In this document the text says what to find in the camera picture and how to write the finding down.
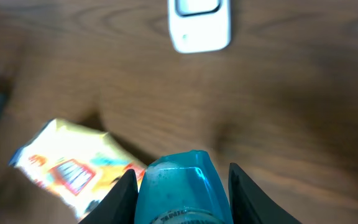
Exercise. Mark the teal mouthwash bottle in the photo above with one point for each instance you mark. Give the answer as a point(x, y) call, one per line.
point(182, 188)

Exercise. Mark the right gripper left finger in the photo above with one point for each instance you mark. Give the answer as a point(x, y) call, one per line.
point(118, 206)

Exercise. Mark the yellow snack bag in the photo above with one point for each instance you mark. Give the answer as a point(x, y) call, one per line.
point(79, 165)

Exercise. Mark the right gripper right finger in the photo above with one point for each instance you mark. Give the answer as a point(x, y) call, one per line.
point(250, 204)

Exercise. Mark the white barcode scanner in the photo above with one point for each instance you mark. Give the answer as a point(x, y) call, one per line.
point(199, 25)

